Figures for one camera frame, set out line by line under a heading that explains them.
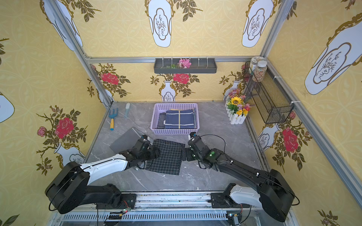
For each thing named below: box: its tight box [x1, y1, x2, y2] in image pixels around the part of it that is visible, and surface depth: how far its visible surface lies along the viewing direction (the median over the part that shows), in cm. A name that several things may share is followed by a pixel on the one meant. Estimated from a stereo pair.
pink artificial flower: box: [177, 58, 192, 69], surface depth 90 cm
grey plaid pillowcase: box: [156, 112, 166, 129], surface depth 109 cm
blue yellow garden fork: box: [108, 107, 119, 131], surface depth 109 cm
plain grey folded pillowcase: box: [109, 126, 142, 154], surface depth 100 cm
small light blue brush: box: [123, 102, 131, 119], surface depth 119 cm
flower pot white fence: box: [224, 88, 251, 125], surface depth 100 cm
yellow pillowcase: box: [169, 108, 195, 111], surface depth 116 cm
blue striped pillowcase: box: [163, 109, 198, 130], surface depth 106 cm
